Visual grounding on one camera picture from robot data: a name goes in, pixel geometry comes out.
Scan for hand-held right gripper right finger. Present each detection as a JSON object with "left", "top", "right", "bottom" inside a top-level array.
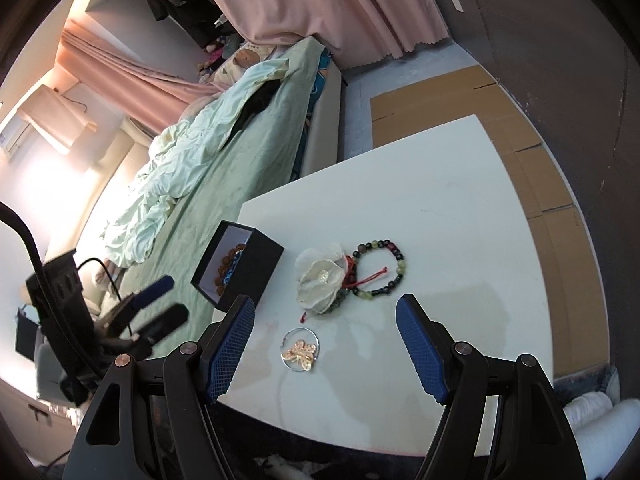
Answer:
[{"left": 395, "top": 294, "right": 588, "bottom": 480}]

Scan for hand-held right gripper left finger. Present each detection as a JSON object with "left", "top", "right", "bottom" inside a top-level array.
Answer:
[{"left": 60, "top": 294, "right": 258, "bottom": 480}]

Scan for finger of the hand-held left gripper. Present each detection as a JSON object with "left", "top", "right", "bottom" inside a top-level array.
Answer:
[
  {"left": 131, "top": 275, "right": 175, "bottom": 311},
  {"left": 134, "top": 304, "right": 189, "bottom": 347}
]

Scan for gold butterfly hoop brooch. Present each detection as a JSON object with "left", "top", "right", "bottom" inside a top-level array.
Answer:
[{"left": 280, "top": 328, "right": 321, "bottom": 374}]

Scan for black jewelry box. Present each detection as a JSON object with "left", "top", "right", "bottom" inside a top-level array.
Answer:
[{"left": 191, "top": 221, "right": 285, "bottom": 312}]

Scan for multicolour stone bead bracelet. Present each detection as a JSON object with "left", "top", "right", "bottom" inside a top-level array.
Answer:
[{"left": 350, "top": 240, "right": 406, "bottom": 302}]

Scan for white fabric flower hair clip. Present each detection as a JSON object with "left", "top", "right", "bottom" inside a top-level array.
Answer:
[{"left": 294, "top": 243, "right": 351, "bottom": 314}]

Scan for white cabinet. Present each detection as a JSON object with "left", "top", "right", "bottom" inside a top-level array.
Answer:
[{"left": 0, "top": 379, "right": 83, "bottom": 467}]

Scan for mint green duvet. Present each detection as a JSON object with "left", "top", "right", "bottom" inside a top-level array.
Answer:
[{"left": 102, "top": 56, "right": 292, "bottom": 267}]

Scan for green bed sheet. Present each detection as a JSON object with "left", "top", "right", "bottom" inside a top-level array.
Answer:
[{"left": 117, "top": 37, "right": 327, "bottom": 358}]

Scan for white bundled cloth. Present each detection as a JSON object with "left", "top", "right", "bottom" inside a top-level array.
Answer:
[{"left": 562, "top": 392, "right": 640, "bottom": 480}]

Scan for covered air conditioner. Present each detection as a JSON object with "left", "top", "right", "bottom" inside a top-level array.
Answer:
[{"left": 0, "top": 84, "right": 99, "bottom": 155}]

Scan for dark cloth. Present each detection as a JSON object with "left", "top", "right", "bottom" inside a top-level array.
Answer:
[{"left": 234, "top": 79, "right": 282, "bottom": 132}]

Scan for flat brown cardboard sheets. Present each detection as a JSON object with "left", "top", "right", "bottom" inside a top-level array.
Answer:
[{"left": 369, "top": 64, "right": 615, "bottom": 380}]

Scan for pink curtain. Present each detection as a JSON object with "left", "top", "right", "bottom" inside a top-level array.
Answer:
[
  {"left": 179, "top": 0, "right": 452, "bottom": 62},
  {"left": 54, "top": 19, "right": 227, "bottom": 134}
]

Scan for plush toys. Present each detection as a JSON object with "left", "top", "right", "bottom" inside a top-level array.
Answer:
[{"left": 196, "top": 34, "right": 242, "bottom": 84}]

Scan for cartoon printed pillow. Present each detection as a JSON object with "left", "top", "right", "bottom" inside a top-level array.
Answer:
[{"left": 214, "top": 42, "right": 277, "bottom": 87}]

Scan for thin black cable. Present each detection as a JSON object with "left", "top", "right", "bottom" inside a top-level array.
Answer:
[{"left": 75, "top": 258, "right": 124, "bottom": 307}]

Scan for blue beaded bracelet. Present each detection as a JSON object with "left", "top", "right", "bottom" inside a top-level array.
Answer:
[{"left": 223, "top": 254, "right": 247, "bottom": 287}]

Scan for brown beaded bracelet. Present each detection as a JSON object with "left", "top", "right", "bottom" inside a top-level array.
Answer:
[{"left": 216, "top": 241, "right": 249, "bottom": 297}]

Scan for thick black cable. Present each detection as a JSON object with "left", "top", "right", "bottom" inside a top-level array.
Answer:
[{"left": 0, "top": 202, "right": 101, "bottom": 396}]

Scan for red cord bracelet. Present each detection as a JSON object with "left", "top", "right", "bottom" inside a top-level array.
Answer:
[{"left": 300, "top": 255, "right": 391, "bottom": 323}]

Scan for dark green bead bracelet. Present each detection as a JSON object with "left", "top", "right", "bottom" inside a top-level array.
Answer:
[{"left": 327, "top": 260, "right": 362, "bottom": 312}]

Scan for white bed frame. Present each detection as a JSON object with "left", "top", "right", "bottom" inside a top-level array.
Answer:
[{"left": 299, "top": 37, "right": 347, "bottom": 179}]

